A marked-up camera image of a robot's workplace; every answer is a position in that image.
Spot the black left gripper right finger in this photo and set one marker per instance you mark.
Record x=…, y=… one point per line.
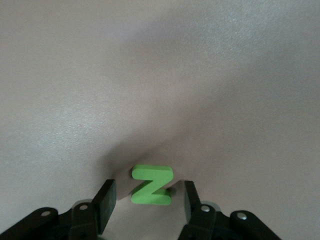
x=197, y=220

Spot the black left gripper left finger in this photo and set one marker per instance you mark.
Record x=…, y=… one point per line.
x=105, y=205

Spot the green foam letter N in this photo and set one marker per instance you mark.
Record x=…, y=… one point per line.
x=152, y=186

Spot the brown table cover sheet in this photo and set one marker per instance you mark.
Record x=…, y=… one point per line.
x=160, y=75

